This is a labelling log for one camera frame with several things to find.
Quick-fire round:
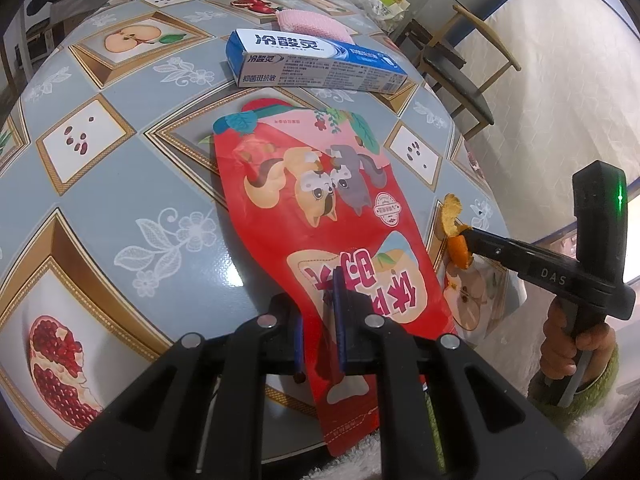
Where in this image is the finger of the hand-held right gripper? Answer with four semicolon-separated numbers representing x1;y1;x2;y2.
461;226;552;282

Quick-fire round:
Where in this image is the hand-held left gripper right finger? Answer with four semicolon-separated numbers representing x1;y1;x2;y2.
334;266;574;480

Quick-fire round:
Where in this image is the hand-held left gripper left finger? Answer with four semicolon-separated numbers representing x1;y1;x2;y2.
56;292;306;480

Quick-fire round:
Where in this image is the orange peel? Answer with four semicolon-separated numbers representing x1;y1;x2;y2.
434;193;473;270

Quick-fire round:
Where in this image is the red cat print snack pouch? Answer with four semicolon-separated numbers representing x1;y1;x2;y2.
212;99;461;458

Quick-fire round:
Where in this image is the blue toothpaste box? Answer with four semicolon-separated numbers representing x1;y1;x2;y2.
225;28;408;95

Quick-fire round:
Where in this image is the pink sponge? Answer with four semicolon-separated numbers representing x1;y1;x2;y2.
276;8;357;45

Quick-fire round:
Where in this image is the person's right hand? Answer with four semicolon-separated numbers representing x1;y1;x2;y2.
541;304;613;377

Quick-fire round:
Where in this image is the white mattress with blue edge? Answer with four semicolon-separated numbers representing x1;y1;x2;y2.
460;0;640;261

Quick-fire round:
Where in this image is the wooden chair with black seat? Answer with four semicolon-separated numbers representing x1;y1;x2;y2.
417;4;521;138

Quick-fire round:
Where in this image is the fruit print tablecloth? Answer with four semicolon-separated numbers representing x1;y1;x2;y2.
0;0;526;463

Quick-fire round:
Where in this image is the dark wooden stool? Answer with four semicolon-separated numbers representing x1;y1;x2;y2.
392;19;468;68

